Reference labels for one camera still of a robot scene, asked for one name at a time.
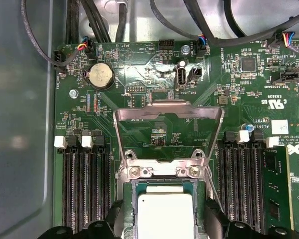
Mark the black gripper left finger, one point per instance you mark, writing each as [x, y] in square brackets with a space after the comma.
[102, 231]

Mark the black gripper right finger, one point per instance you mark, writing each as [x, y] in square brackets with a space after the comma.
[216, 224]

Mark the metal locking lever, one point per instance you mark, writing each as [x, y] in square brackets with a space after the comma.
[215, 189]

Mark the silver CPU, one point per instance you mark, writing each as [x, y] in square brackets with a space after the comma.
[164, 216]

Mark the metal socket cover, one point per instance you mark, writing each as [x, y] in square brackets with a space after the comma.
[139, 114]

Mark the CPU socket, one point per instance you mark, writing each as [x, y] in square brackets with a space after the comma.
[149, 171]

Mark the green RAM stick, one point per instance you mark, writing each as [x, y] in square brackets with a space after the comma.
[276, 179]

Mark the blue-top capacitor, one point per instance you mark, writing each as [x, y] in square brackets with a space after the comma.
[250, 127]

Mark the white label sticker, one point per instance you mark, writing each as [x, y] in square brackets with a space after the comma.
[279, 127]

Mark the green motherboard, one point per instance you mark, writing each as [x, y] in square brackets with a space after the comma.
[239, 107]

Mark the black PC case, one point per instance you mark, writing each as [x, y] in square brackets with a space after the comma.
[15, 124]

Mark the silver board screw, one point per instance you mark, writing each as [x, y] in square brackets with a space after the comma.
[73, 93]
[185, 49]

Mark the silver USB port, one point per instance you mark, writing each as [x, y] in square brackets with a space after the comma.
[181, 79]

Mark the black board connector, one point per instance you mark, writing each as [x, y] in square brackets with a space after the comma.
[276, 41]
[202, 51]
[166, 44]
[289, 77]
[195, 73]
[57, 57]
[91, 49]

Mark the coin battery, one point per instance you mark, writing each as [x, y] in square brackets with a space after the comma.
[101, 74]

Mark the black square chip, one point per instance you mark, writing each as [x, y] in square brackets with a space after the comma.
[248, 64]

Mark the silver capacitor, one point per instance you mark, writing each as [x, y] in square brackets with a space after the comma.
[182, 63]

